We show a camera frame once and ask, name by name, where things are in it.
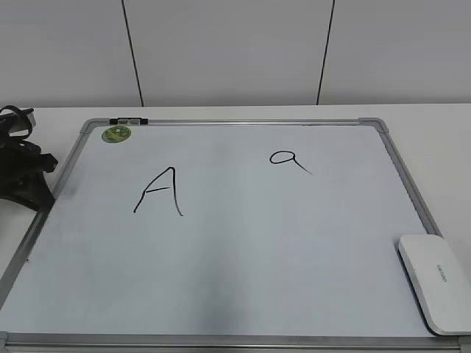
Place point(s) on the round green sticker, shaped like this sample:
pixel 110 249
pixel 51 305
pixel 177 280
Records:
pixel 116 134

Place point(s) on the white whiteboard eraser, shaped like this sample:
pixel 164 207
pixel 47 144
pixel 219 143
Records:
pixel 439 282

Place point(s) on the aluminium framed whiteboard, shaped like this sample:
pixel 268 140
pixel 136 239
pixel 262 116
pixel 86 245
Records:
pixel 224 235

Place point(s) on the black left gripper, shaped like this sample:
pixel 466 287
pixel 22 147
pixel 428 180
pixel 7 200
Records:
pixel 22 174

